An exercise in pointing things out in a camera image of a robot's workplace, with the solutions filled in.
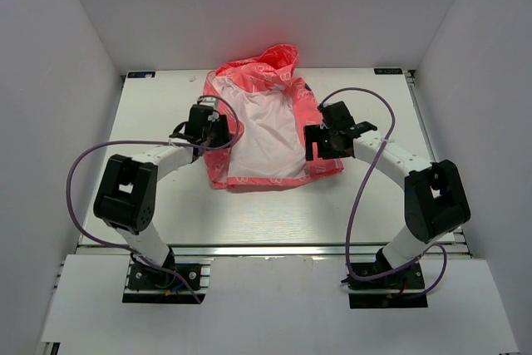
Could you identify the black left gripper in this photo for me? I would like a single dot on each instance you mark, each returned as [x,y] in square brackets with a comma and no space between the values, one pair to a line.
[221,125]

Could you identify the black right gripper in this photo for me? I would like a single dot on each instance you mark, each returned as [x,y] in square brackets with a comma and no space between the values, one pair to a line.
[314,134]

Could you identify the pink patterned hooded jacket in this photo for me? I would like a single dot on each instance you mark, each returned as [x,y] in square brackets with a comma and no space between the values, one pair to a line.
[267,107]

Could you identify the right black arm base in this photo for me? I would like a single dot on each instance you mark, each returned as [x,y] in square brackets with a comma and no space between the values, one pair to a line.
[404,289]

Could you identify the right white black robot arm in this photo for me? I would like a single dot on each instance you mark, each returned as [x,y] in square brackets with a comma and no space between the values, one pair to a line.
[374,148]

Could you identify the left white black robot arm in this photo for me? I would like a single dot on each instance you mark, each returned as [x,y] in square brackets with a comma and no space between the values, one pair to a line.
[125,199]

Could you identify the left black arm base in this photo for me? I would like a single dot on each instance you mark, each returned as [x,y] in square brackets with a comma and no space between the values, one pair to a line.
[145,285]

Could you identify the left blue corner label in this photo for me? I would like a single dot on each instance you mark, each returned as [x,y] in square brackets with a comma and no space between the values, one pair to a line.
[140,75]

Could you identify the blue corner label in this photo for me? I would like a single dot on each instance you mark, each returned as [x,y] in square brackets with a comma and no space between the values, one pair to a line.
[140,75]
[387,71]

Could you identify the right blue corner label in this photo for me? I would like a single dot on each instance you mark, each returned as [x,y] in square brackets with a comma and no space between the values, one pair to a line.
[387,71]

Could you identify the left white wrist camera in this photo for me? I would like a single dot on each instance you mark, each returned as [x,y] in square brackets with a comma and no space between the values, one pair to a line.
[210,101]

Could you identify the aluminium front rail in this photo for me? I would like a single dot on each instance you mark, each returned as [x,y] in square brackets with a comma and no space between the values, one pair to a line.
[456,249]

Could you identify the aluminium rail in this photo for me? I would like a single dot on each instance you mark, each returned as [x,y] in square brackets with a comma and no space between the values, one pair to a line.
[436,155]
[456,249]

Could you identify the aluminium right side rail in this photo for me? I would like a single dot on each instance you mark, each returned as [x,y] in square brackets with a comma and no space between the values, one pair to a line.
[436,155]

